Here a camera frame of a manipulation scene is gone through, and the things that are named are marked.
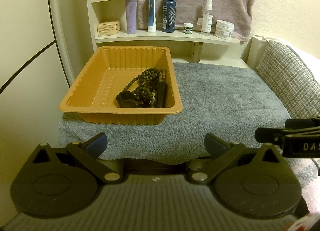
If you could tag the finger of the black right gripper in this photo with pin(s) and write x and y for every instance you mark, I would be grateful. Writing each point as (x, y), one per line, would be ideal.
(271, 135)

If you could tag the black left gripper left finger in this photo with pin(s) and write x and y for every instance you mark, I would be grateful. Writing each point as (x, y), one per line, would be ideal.
(87, 154)

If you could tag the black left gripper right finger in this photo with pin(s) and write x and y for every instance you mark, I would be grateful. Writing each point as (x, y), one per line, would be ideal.
(224, 156)

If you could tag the orange plastic tray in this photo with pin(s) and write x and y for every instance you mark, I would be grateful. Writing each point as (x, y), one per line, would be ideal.
(93, 94)

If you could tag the black rectangular stick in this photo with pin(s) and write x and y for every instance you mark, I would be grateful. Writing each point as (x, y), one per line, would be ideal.
(161, 94)

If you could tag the grey checked cushion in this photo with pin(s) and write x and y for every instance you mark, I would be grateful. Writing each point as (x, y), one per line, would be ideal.
(290, 78)

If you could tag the large white cream jar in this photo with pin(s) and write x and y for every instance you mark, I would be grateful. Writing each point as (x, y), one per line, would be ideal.
(224, 29)

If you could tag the beige cardboard box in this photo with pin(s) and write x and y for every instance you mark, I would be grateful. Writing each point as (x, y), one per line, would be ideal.
(108, 28)

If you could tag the clear spray bottle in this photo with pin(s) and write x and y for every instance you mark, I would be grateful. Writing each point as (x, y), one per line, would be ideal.
(207, 18)

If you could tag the small green white jar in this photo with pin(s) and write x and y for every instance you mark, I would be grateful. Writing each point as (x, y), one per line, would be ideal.
(187, 28)

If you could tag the blue white tube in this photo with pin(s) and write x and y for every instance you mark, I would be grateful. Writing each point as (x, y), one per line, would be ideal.
(151, 27)

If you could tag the lilac tube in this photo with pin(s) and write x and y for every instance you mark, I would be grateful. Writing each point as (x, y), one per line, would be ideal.
(131, 12)

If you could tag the cream wooden shelf unit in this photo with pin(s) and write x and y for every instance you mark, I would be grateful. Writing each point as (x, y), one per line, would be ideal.
(193, 47)

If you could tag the dark blue spray bottle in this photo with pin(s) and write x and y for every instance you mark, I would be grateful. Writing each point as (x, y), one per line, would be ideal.
(169, 16)

